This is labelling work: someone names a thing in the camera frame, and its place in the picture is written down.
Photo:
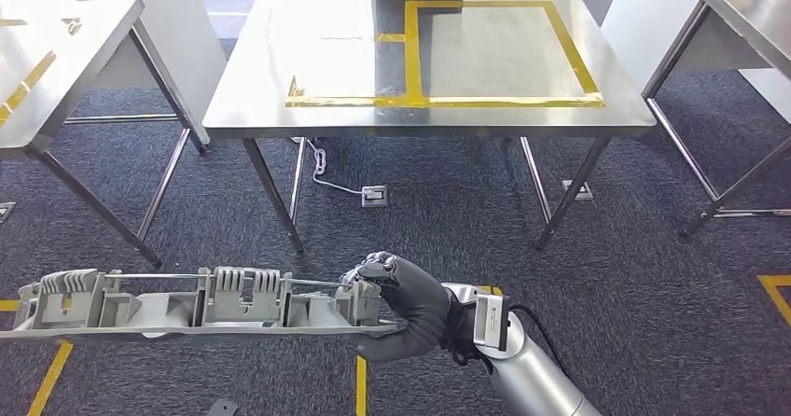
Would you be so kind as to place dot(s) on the grey floor socket box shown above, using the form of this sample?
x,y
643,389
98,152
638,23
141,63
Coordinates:
x,y
6,212
374,196
578,191

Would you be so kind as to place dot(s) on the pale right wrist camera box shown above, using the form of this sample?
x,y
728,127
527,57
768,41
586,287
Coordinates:
x,y
490,320

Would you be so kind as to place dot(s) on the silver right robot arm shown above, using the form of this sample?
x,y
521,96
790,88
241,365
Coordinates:
x,y
531,376

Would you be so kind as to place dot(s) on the stainless steel workbench table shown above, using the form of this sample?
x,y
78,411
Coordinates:
x,y
309,61
62,61
754,18

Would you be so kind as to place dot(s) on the white desk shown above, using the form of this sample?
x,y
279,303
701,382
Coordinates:
x,y
179,42
655,24

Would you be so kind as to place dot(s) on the yellow floor tape square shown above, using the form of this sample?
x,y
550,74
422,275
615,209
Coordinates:
x,y
769,280
361,388

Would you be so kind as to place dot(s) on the silver plastic wheel hubcap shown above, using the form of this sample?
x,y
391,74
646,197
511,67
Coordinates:
x,y
241,296

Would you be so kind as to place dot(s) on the yellow tape table marking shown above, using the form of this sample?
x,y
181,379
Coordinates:
x,y
413,55

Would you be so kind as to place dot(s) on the dark grey robot plate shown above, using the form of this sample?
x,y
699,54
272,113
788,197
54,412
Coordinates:
x,y
222,409

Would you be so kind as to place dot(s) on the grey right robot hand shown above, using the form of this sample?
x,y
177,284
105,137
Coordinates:
x,y
420,308

